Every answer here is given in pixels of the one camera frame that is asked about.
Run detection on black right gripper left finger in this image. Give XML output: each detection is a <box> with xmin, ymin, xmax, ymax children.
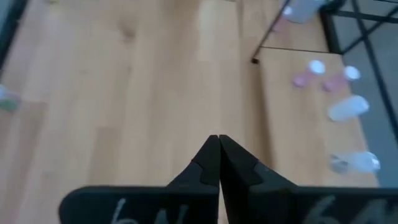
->
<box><xmin>58</xmin><ymin>134</ymin><xmax>221</xmax><ymax>224</ymax></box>

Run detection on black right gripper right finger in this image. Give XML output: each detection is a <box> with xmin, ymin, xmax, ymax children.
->
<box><xmin>219</xmin><ymin>134</ymin><xmax>398</xmax><ymax>224</ymax></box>

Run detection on clear medicine bottle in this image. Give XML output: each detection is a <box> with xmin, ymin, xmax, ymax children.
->
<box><xmin>328</xmin><ymin>150</ymin><xmax>382</xmax><ymax>175</ymax></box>

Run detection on pink medicine bottle white cap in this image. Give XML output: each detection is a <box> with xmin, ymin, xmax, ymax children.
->
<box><xmin>322</xmin><ymin>65</ymin><xmax>362</xmax><ymax>93</ymax></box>
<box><xmin>272</xmin><ymin>5</ymin><xmax>295</xmax><ymax>34</ymax></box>
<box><xmin>291</xmin><ymin>59</ymin><xmax>326</xmax><ymax>89</ymax></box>

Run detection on wooden shelf black metal ends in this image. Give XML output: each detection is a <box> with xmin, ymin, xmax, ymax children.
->
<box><xmin>250</xmin><ymin>0</ymin><xmax>382</xmax><ymax>189</ymax></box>

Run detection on green plant in white pot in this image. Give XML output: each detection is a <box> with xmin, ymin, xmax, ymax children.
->
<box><xmin>284</xmin><ymin>0</ymin><xmax>328</xmax><ymax>25</ymax></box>

